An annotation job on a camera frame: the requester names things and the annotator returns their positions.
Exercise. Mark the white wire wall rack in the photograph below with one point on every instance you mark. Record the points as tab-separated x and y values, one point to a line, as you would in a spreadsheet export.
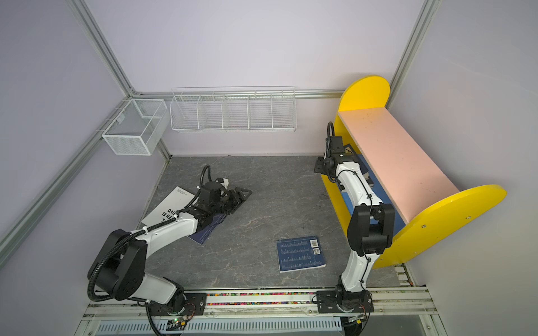
243	108

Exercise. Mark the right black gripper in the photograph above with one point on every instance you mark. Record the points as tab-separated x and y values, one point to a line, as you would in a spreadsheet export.
319	169

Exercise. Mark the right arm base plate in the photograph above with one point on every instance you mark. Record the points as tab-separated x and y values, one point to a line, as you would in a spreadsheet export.
342	302

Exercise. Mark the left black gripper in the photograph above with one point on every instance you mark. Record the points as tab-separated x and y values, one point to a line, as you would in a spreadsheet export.
237	201

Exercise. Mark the aluminium front rail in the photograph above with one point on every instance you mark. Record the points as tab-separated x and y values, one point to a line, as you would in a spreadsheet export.
273	311

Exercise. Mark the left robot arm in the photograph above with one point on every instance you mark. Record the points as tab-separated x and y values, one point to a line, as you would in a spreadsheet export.
119	271

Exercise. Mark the white mesh basket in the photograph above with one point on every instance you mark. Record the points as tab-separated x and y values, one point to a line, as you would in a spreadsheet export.
138	127

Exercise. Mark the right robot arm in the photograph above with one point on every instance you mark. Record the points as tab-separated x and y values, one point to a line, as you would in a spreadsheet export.
371	226

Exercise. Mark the yellow pink blue shelf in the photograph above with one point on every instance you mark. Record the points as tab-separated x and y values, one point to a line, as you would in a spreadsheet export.
430	205

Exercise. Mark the dark blue thin book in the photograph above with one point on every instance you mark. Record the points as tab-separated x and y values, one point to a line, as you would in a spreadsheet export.
201	237

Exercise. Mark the white paper file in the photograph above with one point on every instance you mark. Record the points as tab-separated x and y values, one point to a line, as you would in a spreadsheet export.
166	209

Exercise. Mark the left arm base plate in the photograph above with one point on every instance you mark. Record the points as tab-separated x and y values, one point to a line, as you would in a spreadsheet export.
186	304

